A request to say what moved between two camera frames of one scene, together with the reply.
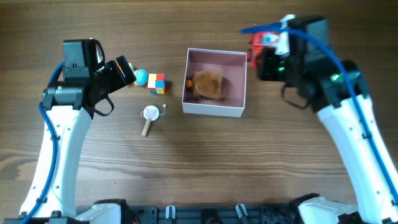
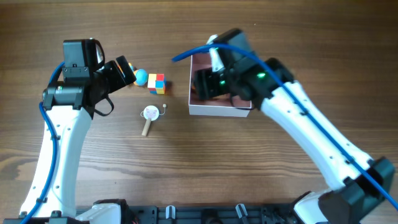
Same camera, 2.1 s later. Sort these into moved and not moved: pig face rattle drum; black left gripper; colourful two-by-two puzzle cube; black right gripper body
Moved: black right gripper body
Not moved: pig face rattle drum; colourful two-by-two puzzle cube; black left gripper
